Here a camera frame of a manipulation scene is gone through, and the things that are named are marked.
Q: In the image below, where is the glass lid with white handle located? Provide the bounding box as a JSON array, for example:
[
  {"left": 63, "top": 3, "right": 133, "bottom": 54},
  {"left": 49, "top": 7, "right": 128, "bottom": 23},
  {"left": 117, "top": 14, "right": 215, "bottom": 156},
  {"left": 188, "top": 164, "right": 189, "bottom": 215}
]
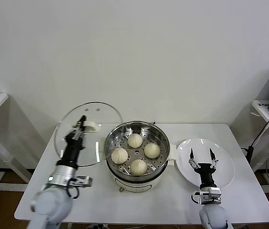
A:
[{"left": 54, "top": 102, "right": 124, "bottom": 167}]

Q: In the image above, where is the black left wrist camera cable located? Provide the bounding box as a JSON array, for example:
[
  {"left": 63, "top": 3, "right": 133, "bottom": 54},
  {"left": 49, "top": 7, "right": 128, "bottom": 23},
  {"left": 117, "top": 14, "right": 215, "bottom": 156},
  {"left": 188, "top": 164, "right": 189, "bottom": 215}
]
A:
[{"left": 66, "top": 178, "right": 81, "bottom": 200}]

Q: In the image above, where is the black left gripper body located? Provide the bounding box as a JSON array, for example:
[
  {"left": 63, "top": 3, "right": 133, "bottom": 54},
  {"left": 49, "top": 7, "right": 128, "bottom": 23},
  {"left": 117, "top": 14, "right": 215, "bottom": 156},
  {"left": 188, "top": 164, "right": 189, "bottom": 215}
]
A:
[{"left": 56, "top": 132, "right": 86, "bottom": 168}]

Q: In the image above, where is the black cable with white plug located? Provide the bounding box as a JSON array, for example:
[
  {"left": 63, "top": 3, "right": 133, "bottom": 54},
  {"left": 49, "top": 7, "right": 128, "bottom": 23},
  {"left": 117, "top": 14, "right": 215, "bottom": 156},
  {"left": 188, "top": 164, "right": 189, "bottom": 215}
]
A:
[{"left": 241, "top": 119, "right": 269, "bottom": 172}]

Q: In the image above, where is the white round plate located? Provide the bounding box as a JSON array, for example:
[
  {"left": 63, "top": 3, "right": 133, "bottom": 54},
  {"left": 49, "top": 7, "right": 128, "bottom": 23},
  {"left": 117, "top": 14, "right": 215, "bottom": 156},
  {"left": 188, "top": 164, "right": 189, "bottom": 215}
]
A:
[{"left": 176, "top": 138, "right": 236, "bottom": 191}]

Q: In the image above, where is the white side table with laptop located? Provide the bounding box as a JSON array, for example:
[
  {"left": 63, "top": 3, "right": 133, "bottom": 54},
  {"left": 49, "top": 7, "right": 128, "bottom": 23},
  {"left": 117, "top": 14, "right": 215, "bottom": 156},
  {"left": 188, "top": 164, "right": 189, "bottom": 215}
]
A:
[{"left": 251, "top": 100, "right": 269, "bottom": 206}]

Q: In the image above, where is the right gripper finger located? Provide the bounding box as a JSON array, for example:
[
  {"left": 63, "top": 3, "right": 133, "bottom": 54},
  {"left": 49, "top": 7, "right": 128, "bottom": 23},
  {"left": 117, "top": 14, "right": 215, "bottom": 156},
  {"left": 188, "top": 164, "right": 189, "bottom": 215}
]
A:
[
  {"left": 188, "top": 147, "right": 201, "bottom": 170},
  {"left": 208, "top": 148, "right": 219, "bottom": 170}
]

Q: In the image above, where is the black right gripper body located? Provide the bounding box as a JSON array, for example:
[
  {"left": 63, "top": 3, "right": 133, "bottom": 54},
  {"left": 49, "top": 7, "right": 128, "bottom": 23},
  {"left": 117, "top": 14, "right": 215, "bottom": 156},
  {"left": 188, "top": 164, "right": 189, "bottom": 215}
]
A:
[{"left": 194, "top": 163, "right": 217, "bottom": 189}]

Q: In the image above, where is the white steamed baozi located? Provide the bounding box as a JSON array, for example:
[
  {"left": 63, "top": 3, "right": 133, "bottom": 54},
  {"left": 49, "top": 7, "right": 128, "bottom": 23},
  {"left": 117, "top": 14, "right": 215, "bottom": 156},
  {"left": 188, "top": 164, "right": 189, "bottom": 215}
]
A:
[
  {"left": 111, "top": 147, "right": 128, "bottom": 165},
  {"left": 127, "top": 133, "right": 144, "bottom": 148},
  {"left": 144, "top": 143, "right": 161, "bottom": 159},
  {"left": 130, "top": 159, "right": 147, "bottom": 176}
]

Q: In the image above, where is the perforated steel steamer basket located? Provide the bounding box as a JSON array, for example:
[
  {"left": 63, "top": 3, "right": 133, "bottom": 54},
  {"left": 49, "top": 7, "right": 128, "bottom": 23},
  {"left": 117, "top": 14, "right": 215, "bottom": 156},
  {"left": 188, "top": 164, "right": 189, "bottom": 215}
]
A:
[{"left": 104, "top": 121, "right": 171, "bottom": 176}]

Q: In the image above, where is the stainless steel steamer pot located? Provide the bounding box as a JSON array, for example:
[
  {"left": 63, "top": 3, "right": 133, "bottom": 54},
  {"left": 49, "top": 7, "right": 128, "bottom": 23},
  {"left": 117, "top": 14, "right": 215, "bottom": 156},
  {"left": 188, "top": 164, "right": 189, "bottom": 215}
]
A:
[{"left": 97, "top": 140, "right": 178, "bottom": 194}]

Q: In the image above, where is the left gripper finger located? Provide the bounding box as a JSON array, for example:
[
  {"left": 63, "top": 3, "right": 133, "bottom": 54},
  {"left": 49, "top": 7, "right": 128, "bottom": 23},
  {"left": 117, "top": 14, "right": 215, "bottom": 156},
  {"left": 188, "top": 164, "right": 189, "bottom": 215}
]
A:
[
  {"left": 77, "top": 115, "right": 87, "bottom": 141},
  {"left": 69, "top": 121, "right": 81, "bottom": 140}
]

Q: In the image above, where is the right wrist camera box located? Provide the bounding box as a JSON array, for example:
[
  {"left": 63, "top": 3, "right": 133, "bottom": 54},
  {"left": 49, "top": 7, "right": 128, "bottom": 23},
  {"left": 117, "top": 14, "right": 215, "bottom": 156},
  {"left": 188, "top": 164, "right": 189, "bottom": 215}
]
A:
[{"left": 191, "top": 187, "right": 222, "bottom": 205}]

